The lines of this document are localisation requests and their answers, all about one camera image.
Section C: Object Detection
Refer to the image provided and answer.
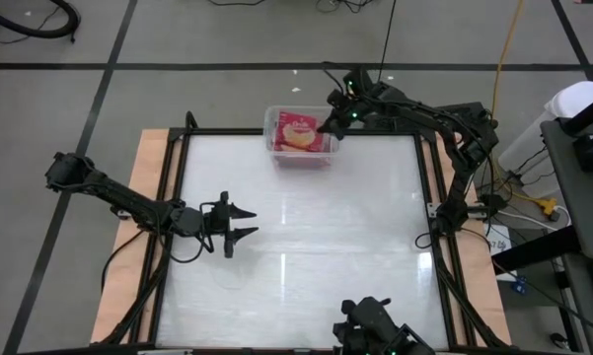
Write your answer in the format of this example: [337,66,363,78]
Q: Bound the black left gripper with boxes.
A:
[204,190,261,259]

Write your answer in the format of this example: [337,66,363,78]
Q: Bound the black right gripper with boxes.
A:
[317,66,381,141]

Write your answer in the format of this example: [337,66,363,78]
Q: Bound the clear plastic bin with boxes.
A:
[262,105,344,169]

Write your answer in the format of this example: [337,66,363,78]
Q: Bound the white paper sheet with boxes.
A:
[483,224,519,283]

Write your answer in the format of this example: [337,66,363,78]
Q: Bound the yellow power plug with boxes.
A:
[532,195,559,223]

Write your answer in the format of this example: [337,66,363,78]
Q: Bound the dark grey desk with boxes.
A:
[540,117,593,262]

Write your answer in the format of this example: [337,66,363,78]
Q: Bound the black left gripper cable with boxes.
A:
[163,200,218,265]

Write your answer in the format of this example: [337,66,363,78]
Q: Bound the black coiled floor cable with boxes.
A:
[354,0,400,124]

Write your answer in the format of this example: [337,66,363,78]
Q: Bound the black cable tangle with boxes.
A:
[315,0,376,15]

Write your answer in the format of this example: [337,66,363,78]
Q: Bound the black left base cable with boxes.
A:
[100,229,147,295]

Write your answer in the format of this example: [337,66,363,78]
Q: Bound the thin black floor cable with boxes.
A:
[205,0,267,8]

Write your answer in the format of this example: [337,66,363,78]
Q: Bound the yellow cable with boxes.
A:
[489,0,526,167]

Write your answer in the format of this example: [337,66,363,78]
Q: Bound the thick black hose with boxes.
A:
[0,0,82,43]

